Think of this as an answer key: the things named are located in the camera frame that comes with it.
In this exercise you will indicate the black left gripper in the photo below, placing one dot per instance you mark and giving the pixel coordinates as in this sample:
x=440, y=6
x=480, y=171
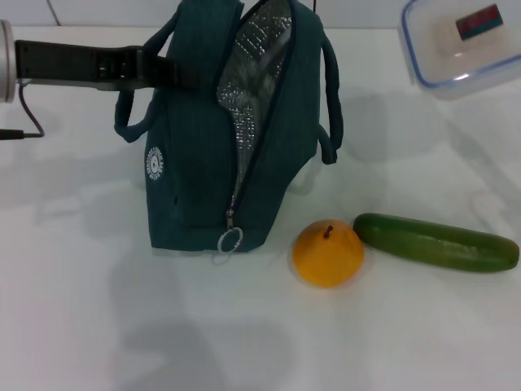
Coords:
x=61, y=61

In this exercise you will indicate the dark teal insulated lunch bag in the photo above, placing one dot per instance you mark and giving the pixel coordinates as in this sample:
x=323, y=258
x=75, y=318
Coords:
x=191, y=163

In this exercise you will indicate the orange pear fruit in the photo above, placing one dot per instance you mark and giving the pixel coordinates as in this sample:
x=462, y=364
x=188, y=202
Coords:
x=329, y=256

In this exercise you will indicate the clear plastic food container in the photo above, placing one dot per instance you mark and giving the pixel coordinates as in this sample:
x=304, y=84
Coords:
x=447, y=53

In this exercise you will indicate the green cucumber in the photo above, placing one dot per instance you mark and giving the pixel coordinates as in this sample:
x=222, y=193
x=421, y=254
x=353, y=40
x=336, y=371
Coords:
x=439, y=246

